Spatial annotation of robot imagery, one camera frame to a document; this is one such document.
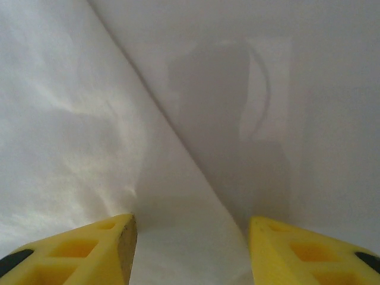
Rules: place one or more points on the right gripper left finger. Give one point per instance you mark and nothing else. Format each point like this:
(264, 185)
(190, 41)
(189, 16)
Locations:
(89, 261)

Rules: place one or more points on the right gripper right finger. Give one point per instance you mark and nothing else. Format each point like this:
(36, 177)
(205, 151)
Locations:
(297, 261)

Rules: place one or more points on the white t-shirt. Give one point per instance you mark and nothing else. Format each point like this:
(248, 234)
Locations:
(74, 118)

